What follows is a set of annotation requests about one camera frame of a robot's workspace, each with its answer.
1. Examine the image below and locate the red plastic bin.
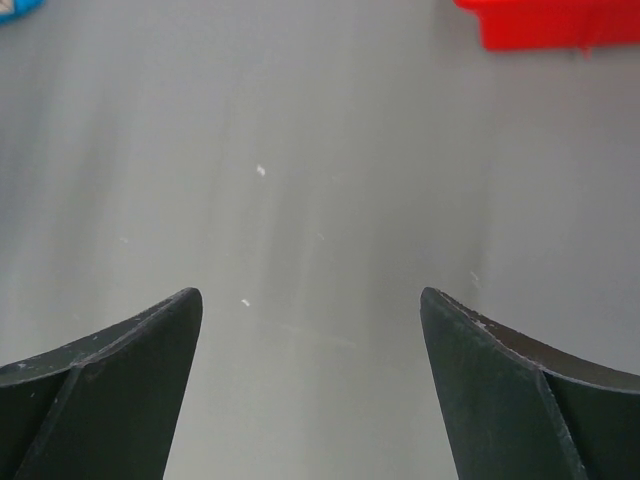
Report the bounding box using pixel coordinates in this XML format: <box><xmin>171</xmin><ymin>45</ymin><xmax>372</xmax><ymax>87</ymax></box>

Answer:
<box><xmin>455</xmin><ymin>0</ymin><xmax>639</xmax><ymax>52</ymax></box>

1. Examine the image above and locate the folded blue t shirt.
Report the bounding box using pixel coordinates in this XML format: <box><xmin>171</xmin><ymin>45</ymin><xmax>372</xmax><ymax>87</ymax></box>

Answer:
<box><xmin>0</xmin><ymin>0</ymin><xmax>45</xmax><ymax>25</ymax></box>

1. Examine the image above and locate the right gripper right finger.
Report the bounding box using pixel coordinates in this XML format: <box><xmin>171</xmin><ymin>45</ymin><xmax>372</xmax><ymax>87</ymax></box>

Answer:
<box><xmin>420</xmin><ymin>287</ymin><xmax>639</xmax><ymax>479</ymax></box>

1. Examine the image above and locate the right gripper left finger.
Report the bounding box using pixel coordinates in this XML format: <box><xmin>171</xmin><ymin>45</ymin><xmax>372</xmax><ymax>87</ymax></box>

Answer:
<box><xmin>1</xmin><ymin>288</ymin><xmax>203</xmax><ymax>479</ymax></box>

